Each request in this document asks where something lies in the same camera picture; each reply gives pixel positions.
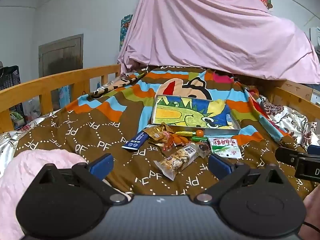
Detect clear dark jerky packet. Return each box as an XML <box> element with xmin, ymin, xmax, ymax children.
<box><xmin>194</xmin><ymin>142</ymin><xmax>212</xmax><ymax>159</ymax></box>

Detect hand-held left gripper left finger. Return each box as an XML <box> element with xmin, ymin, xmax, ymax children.
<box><xmin>30</xmin><ymin>153</ymin><xmax>130</xmax><ymax>203</ymax></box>

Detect orange chicken snack packet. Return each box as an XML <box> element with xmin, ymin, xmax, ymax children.
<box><xmin>162</xmin><ymin>132</ymin><xmax>191</xmax><ymax>155</ymax></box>

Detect pink fluffy cloth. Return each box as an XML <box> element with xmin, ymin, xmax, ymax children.
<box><xmin>0</xmin><ymin>149</ymin><xmax>88</xmax><ymax>240</ymax></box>

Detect grey-brown wooden door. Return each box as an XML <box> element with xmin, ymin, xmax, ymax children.
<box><xmin>38</xmin><ymin>34</ymin><xmax>84</xmax><ymax>78</ymax></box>

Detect white wall appliance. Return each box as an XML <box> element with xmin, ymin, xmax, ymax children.
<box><xmin>309</xmin><ymin>26</ymin><xmax>320</xmax><ymax>53</ymax></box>

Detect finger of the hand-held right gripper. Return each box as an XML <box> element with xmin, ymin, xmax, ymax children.
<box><xmin>307</xmin><ymin>144</ymin><xmax>320</xmax><ymax>156</ymax></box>
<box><xmin>275</xmin><ymin>146</ymin><xmax>304</xmax><ymax>167</ymax></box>

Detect colourful cartoon printed blanket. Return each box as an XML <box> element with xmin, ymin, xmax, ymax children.
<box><xmin>15</xmin><ymin>66</ymin><xmax>315</xmax><ymax>198</ymax></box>

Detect animal print cloth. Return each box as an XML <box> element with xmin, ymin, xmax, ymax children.
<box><xmin>87</xmin><ymin>71</ymin><xmax>150</xmax><ymax>99</ymax></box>

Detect person's right forearm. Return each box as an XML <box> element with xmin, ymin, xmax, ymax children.
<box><xmin>302</xmin><ymin>187</ymin><xmax>320</xmax><ymax>240</ymax></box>

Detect grey box with dinosaur drawing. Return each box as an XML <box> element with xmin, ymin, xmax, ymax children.
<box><xmin>151</xmin><ymin>94</ymin><xmax>241</xmax><ymax>136</ymax></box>

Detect black plastic crate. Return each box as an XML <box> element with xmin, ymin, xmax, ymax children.
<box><xmin>0</xmin><ymin>65</ymin><xmax>25</xmax><ymax>117</ymax></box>

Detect clear nut bar packet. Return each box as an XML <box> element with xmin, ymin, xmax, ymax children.
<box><xmin>153</xmin><ymin>144</ymin><xmax>201</xmax><ymax>181</ymax></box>

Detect blue snack packet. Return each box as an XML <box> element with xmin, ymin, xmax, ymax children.
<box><xmin>122</xmin><ymin>131</ymin><xmax>146</xmax><ymax>152</ymax></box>

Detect teal floral cloth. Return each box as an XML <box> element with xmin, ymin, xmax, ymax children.
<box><xmin>120</xmin><ymin>14</ymin><xmax>133</xmax><ymax>52</ymax></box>

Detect tan crinkled snack packet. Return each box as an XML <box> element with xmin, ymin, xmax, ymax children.
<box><xmin>147</xmin><ymin>122</ymin><xmax>175</xmax><ymax>144</ymax></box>

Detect large pink sheet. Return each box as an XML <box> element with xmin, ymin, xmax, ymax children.
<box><xmin>117</xmin><ymin>0</ymin><xmax>320</xmax><ymax>84</ymax></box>

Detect red floral cloth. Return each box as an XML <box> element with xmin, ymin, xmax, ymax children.
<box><xmin>254</xmin><ymin>0</ymin><xmax>273</xmax><ymax>9</ymax></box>

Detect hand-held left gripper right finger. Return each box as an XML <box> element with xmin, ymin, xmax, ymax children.
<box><xmin>194</xmin><ymin>154</ymin><xmax>292</xmax><ymax>203</ymax></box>

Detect black wrist band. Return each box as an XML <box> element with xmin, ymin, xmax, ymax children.
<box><xmin>303</xmin><ymin>221</ymin><xmax>320</xmax><ymax>231</ymax></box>

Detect green white pickle packet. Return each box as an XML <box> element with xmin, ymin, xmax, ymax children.
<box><xmin>207</xmin><ymin>137</ymin><xmax>242</xmax><ymax>159</ymax></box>

